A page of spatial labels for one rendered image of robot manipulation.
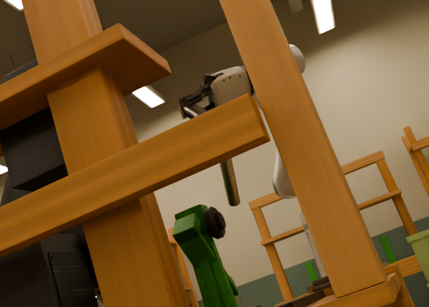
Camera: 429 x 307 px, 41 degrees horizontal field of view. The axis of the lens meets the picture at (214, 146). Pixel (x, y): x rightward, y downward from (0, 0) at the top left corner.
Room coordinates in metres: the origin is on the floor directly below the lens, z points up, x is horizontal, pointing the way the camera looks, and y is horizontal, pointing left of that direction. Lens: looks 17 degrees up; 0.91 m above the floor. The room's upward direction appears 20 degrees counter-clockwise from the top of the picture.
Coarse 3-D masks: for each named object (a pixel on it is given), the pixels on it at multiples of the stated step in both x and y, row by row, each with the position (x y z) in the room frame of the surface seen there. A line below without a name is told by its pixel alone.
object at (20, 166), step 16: (48, 112) 1.22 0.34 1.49; (16, 128) 1.24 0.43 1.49; (32, 128) 1.23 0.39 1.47; (48, 128) 1.22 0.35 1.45; (16, 144) 1.25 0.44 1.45; (32, 144) 1.24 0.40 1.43; (48, 144) 1.23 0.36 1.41; (16, 160) 1.25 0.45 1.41; (32, 160) 1.24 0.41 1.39; (48, 160) 1.23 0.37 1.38; (16, 176) 1.25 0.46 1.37; (32, 176) 1.24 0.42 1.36; (48, 176) 1.26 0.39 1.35; (64, 176) 1.30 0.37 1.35
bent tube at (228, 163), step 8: (184, 96) 1.27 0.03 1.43; (184, 104) 1.28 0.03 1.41; (184, 112) 1.29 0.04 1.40; (192, 112) 1.25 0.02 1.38; (200, 112) 1.23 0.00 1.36; (224, 168) 1.28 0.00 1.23; (232, 168) 1.29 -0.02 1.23; (224, 176) 1.30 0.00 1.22; (232, 176) 1.31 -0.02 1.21; (224, 184) 1.33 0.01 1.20; (232, 184) 1.32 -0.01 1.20; (232, 192) 1.34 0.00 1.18; (232, 200) 1.36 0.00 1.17
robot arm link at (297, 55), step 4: (292, 48) 1.34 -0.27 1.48; (296, 48) 1.34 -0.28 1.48; (292, 52) 1.33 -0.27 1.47; (296, 52) 1.33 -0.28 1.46; (300, 52) 1.34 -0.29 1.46; (296, 56) 1.33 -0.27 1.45; (300, 56) 1.34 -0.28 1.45; (296, 60) 1.34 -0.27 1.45; (300, 60) 1.34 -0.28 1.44; (304, 60) 1.35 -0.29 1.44; (300, 64) 1.35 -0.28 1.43; (304, 64) 1.35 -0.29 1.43; (300, 68) 1.35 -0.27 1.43; (304, 68) 1.36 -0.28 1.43
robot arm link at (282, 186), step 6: (252, 96) 1.77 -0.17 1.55; (258, 102) 1.78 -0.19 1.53; (276, 150) 1.92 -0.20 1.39; (276, 156) 1.93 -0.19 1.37; (276, 162) 1.93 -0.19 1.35; (282, 162) 1.91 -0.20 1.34; (276, 168) 1.94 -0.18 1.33; (282, 168) 1.92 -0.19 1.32; (276, 174) 1.94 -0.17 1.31; (282, 174) 1.92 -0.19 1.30; (276, 180) 1.95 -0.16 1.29; (282, 180) 1.93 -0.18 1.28; (288, 180) 1.94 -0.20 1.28; (276, 186) 1.96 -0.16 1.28; (282, 186) 1.95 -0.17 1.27; (288, 186) 1.95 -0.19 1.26; (276, 192) 1.99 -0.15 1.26; (282, 192) 1.96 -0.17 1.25; (288, 192) 1.96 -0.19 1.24; (288, 198) 2.00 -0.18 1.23
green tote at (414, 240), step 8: (424, 232) 1.74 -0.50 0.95; (408, 240) 1.77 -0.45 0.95; (416, 240) 1.76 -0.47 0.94; (424, 240) 1.75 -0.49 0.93; (416, 248) 1.77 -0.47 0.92; (424, 248) 1.76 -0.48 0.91; (416, 256) 1.78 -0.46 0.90; (424, 256) 1.76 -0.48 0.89; (424, 264) 1.77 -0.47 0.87; (424, 272) 1.77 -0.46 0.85
